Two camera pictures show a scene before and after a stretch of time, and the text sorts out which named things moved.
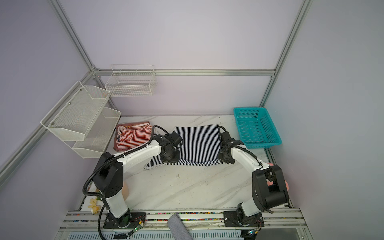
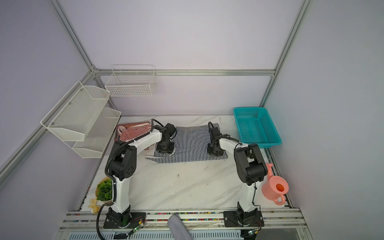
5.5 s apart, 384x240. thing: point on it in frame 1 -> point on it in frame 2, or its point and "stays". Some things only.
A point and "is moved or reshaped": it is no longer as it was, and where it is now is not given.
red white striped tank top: (129, 135) stays
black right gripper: (220, 157) -> (209, 151)
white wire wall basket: (130, 80) stays
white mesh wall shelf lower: (98, 135) stays
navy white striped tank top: (199, 147) is moved or reshaped
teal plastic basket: (256, 128) stays
